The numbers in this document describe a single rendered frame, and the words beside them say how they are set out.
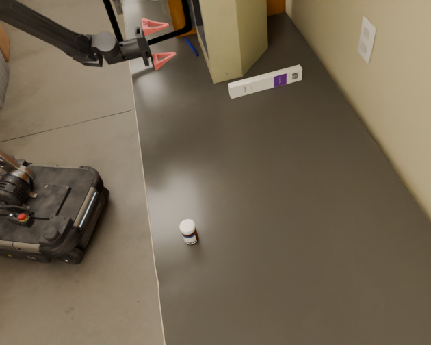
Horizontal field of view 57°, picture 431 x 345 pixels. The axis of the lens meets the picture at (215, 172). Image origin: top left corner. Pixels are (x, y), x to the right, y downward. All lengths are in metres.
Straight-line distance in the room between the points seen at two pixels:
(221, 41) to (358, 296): 0.90
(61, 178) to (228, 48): 1.33
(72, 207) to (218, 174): 1.19
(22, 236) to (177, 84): 1.17
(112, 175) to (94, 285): 0.74
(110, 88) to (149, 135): 1.96
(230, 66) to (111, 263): 1.26
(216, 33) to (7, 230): 1.50
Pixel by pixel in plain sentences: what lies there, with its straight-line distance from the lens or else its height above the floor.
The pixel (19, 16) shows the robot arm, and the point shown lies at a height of 1.43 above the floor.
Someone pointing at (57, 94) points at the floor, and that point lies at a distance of 3.45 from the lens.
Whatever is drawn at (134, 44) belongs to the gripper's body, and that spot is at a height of 1.23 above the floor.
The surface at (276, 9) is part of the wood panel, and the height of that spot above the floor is 0.96.
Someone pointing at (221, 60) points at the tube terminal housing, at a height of 1.03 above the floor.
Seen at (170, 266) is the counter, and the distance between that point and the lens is 1.05.
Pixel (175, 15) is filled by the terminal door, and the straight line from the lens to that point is 1.68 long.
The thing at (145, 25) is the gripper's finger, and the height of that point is 1.27.
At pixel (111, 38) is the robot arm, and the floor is 1.28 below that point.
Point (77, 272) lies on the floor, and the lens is 2.29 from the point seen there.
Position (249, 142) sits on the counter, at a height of 0.94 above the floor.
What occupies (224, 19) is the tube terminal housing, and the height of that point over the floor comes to 1.18.
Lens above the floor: 1.85
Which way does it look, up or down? 49 degrees down
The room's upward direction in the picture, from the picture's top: 11 degrees counter-clockwise
